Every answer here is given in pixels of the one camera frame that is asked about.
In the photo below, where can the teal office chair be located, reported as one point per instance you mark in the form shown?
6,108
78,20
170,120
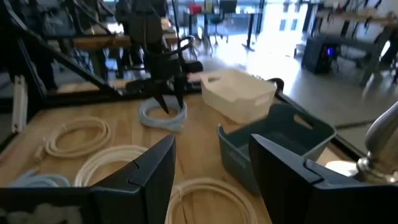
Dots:
216,21

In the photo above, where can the black-legged background table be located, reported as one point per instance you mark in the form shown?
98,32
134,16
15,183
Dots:
248,28

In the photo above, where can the dark teal plastic bin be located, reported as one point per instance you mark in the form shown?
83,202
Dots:
236,155

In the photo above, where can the black computer tower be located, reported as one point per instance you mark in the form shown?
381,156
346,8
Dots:
317,56

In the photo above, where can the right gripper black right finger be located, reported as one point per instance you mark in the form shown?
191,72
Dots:
289,193

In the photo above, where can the black table clamp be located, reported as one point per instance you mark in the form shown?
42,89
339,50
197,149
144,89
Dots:
278,83

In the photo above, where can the white plastic strip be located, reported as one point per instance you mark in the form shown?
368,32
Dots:
19,105

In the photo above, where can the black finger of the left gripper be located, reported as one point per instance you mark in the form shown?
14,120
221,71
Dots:
180,90
161,101

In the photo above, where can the white plastic bin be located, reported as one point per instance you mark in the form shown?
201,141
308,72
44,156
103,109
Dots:
239,96

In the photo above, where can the wooden workbench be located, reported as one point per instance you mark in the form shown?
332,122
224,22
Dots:
357,18

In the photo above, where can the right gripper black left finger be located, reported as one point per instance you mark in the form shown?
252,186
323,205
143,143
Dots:
136,199

